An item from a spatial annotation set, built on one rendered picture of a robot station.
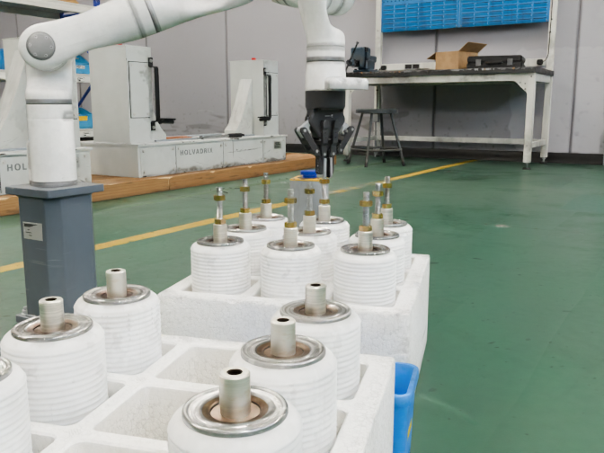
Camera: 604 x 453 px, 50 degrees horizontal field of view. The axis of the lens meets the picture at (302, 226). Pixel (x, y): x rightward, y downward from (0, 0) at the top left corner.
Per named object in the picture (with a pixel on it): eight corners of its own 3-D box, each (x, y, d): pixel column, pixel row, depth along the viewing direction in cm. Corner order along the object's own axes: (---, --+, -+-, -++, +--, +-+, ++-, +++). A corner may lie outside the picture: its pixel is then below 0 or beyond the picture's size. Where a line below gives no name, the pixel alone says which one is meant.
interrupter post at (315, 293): (301, 317, 68) (301, 287, 67) (307, 310, 70) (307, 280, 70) (324, 319, 67) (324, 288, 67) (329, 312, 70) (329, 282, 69)
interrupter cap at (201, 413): (163, 433, 44) (162, 423, 44) (208, 387, 51) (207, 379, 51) (269, 448, 42) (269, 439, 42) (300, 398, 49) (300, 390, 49)
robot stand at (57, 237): (14, 322, 143) (3, 186, 137) (69, 305, 155) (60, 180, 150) (58, 333, 135) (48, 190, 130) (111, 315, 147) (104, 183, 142)
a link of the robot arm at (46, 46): (138, -14, 131) (139, -6, 140) (7, 31, 127) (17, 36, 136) (156, 31, 133) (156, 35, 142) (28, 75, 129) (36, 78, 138)
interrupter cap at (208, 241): (217, 251, 99) (217, 246, 99) (187, 244, 104) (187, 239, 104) (253, 243, 105) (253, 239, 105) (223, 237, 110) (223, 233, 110)
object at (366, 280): (394, 352, 106) (396, 244, 103) (394, 377, 96) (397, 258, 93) (335, 350, 107) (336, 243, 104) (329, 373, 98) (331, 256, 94)
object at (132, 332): (66, 455, 75) (55, 304, 71) (111, 417, 84) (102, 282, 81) (140, 466, 72) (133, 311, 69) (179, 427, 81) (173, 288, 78)
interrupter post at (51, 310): (34, 334, 63) (31, 301, 62) (49, 326, 65) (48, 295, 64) (56, 336, 62) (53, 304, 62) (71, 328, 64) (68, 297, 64)
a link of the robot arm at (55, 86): (24, 27, 137) (31, 110, 140) (15, 22, 128) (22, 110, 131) (70, 29, 139) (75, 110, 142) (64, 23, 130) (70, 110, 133)
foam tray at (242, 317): (160, 402, 104) (155, 294, 100) (244, 324, 141) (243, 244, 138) (405, 433, 94) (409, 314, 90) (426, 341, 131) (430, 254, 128)
